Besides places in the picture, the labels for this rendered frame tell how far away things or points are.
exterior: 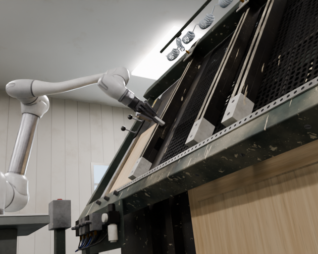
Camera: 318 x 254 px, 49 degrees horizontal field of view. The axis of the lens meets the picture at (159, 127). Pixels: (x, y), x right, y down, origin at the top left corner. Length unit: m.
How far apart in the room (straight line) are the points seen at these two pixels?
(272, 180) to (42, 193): 4.56
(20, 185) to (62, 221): 0.41
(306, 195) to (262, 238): 0.26
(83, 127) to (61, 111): 0.45
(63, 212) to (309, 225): 1.59
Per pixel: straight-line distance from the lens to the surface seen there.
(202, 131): 1.44
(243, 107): 1.29
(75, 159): 5.86
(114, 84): 1.94
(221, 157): 1.21
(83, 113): 6.20
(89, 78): 2.12
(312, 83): 1.02
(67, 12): 4.34
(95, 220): 1.95
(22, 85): 2.15
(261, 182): 1.39
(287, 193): 1.31
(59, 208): 2.40
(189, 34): 2.39
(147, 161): 1.91
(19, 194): 2.15
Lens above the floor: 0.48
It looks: 21 degrees up
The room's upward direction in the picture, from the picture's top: 6 degrees counter-clockwise
